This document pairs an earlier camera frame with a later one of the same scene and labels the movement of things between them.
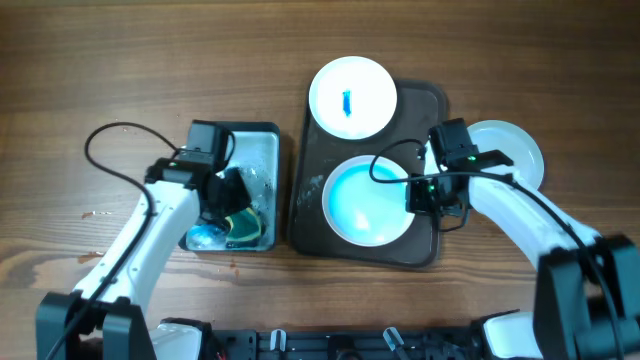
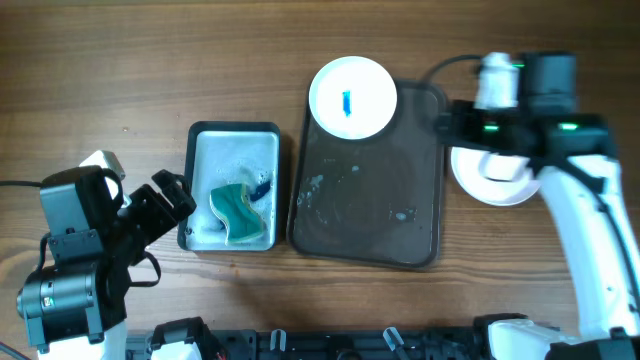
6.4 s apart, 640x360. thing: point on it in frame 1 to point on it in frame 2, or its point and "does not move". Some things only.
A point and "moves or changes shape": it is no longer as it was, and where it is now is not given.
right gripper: [415, 202] to [460, 116]
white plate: [364, 201] moves or changes shape
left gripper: [241, 196] to [164, 217]
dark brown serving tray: [418, 103] does not move
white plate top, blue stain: [353, 97] does not move
